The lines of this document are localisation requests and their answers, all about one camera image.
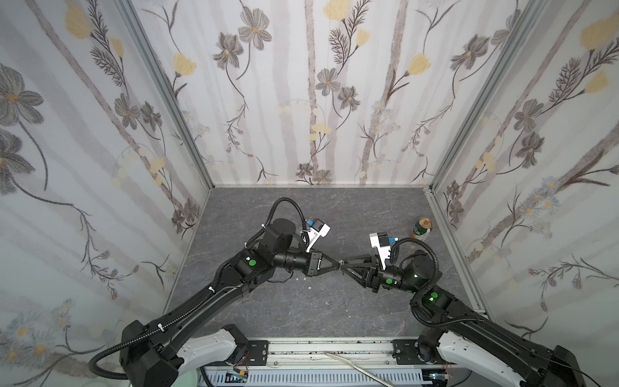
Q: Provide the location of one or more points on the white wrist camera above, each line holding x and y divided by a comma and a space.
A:
383, 243
315, 229

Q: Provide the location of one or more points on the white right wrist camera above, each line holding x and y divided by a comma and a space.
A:
383, 243

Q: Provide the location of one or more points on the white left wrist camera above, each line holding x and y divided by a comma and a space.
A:
315, 229

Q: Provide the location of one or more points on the green beer can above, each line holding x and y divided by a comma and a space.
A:
422, 229

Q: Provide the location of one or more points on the white slotted cable duct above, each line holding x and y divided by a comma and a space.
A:
318, 377

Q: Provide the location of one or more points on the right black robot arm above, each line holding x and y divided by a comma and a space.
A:
455, 333

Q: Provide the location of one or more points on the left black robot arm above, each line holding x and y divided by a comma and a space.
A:
157, 353

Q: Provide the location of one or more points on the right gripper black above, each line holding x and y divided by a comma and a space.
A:
375, 277

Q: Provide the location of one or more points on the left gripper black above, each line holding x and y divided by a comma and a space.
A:
314, 264

